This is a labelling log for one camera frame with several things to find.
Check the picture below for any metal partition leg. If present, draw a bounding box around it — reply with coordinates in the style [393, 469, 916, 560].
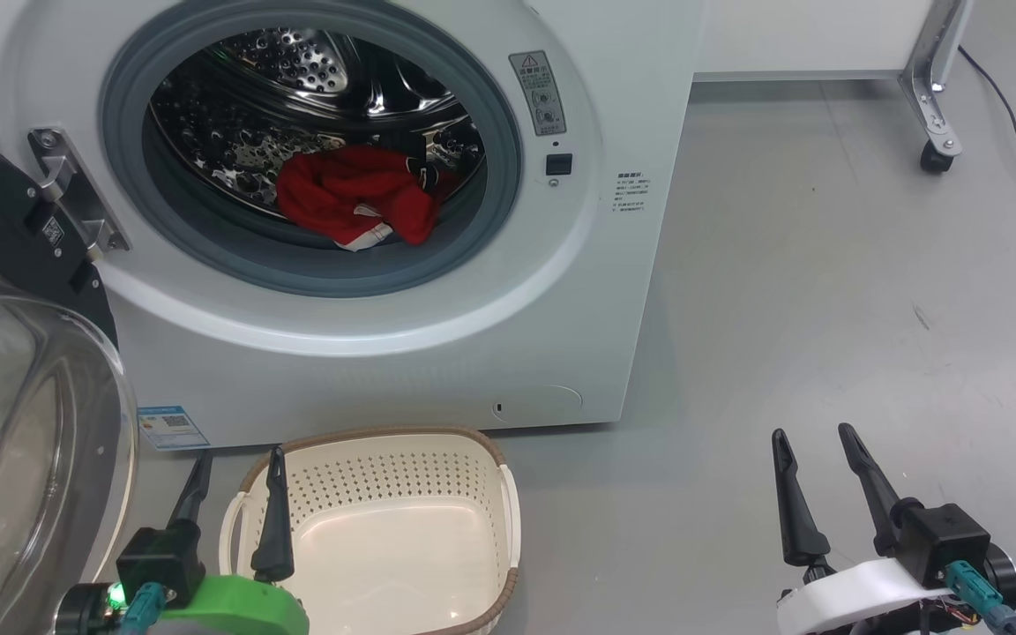
[899, 0, 974, 158]

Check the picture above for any printed text label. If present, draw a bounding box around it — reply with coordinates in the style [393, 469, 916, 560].
[614, 171, 650, 218]

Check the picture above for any red Bulls jersey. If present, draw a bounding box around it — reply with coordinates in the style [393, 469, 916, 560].
[275, 146, 462, 252]

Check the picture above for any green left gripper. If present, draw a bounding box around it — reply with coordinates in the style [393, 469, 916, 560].
[155, 446, 310, 635]

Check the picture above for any cream perforated laundry basket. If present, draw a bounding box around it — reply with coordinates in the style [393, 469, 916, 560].
[219, 427, 522, 635]

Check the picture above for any white partition panel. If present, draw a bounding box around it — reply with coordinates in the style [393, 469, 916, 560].
[693, 0, 937, 82]

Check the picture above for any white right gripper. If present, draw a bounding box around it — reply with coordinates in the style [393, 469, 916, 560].
[771, 423, 932, 635]

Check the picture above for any metal door hinge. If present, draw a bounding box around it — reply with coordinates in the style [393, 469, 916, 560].
[28, 128, 131, 261]

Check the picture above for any grey warning sticker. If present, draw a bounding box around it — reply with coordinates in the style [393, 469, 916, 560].
[509, 50, 567, 137]

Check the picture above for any blue energy label sticker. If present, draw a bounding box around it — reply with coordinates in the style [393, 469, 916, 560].
[138, 405, 210, 452]

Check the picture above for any white front-load washing machine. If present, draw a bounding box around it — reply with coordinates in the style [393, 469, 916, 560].
[0, 0, 705, 449]

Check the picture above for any teal left camera cable plug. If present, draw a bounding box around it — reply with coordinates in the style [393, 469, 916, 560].
[120, 582, 167, 635]

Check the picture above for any teal right camera cable plug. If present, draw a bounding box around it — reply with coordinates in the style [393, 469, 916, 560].
[945, 561, 1016, 635]

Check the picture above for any round white filter cover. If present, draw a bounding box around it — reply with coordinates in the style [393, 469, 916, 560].
[490, 384, 583, 424]

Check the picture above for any steel washer drum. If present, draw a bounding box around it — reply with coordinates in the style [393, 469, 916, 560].
[148, 28, 484, 248]

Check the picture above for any teal camera cable plug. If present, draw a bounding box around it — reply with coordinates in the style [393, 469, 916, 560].
[945, 561, 1016, 635]
[120, 582, 167, 635]

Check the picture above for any black floor cable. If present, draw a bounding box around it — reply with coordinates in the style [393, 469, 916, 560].
[958, 46, 1016, 241]

